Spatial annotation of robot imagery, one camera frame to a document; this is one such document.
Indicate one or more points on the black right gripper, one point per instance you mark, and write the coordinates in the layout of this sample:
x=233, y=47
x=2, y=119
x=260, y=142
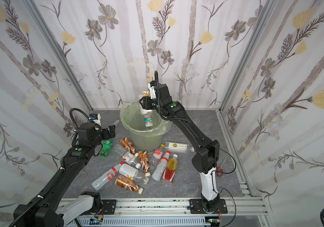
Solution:
x=145, y=103

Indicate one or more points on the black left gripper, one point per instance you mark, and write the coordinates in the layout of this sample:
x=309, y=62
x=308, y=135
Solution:
x=108, y=133

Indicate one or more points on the green soda bottle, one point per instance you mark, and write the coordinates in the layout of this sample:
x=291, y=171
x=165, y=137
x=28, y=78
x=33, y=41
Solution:
x=106, y=147

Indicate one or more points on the small clear bottle green label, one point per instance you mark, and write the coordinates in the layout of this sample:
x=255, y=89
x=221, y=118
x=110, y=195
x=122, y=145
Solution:
x=148, y=118

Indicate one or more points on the brown bottle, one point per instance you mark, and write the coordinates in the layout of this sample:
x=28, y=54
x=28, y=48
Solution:
x=128, y=145
x=144, y=161
x=128, y=184

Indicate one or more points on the clear crushed water bottle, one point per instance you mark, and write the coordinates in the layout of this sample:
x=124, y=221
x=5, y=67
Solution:
x=129, y=158

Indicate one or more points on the white bottle yellow V label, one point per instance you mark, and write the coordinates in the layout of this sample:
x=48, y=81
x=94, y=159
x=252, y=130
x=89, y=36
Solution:
x=133, y=174

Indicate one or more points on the clear bottle sideways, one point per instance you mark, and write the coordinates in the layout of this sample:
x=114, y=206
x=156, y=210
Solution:
x=178, y=147

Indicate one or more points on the yellow juice bottle red label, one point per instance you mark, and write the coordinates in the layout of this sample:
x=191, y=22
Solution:
x=171, y=168

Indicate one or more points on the white bottle yellow flower label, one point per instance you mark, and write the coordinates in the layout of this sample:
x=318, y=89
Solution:
x=141, y=94

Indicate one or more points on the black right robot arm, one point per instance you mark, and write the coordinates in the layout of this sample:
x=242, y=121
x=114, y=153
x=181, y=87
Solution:
x=206, y=151

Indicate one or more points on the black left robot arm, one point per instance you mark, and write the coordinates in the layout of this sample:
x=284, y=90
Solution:
x=42, y=210

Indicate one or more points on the green plastic waste bin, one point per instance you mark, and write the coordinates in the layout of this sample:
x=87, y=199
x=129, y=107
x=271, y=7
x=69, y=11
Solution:
x=143, y=137

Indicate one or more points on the metal surgical scissors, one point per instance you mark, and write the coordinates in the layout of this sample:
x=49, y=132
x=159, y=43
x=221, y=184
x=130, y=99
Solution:
x=83, y=172

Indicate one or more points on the white bottle red cap left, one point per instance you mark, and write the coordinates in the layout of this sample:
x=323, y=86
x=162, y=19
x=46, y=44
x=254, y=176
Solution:
x=106, y=177

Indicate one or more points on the white bottle red cap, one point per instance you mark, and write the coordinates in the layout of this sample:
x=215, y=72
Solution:
x=106, y=177
x=159, y=170

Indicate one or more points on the clear bottle yellow cap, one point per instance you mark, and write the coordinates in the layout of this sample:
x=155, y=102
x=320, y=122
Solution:
x=156, y=156

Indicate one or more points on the white bottle red cap right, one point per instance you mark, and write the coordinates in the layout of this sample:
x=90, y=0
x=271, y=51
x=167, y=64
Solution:
x=159, y=170

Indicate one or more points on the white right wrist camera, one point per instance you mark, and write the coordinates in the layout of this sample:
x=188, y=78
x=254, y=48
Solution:
x=151, y=87

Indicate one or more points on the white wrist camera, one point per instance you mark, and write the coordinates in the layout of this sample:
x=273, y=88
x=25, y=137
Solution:
x=96, y=118
x=151, y=87

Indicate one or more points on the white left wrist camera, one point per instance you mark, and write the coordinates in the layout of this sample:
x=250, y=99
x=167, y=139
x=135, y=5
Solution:
x=96, y=118

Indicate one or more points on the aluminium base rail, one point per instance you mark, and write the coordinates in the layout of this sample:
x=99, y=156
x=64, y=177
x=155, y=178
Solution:
x=174, y=212

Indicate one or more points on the red handled scissors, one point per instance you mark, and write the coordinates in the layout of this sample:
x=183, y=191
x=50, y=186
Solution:
x=219, y=171

